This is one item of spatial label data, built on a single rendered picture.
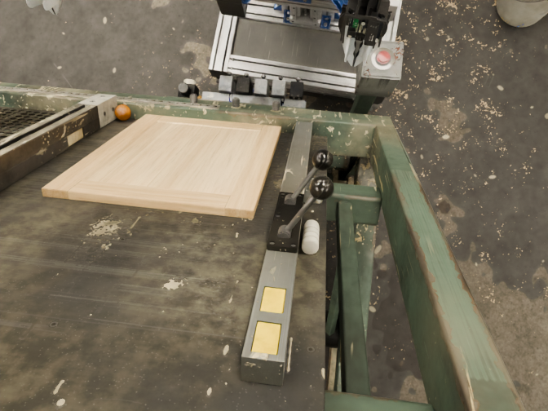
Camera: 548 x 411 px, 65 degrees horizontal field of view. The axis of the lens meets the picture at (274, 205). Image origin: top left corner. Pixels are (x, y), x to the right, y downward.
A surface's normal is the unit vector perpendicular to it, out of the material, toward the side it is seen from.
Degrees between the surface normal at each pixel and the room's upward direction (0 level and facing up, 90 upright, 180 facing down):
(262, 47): 0
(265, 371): 32
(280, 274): 58
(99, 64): 0
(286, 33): 0
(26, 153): 90
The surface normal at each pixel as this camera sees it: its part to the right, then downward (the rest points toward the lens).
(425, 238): 0.06, -0.88
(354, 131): -0.11, 0.46
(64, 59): -0.07, -0.07
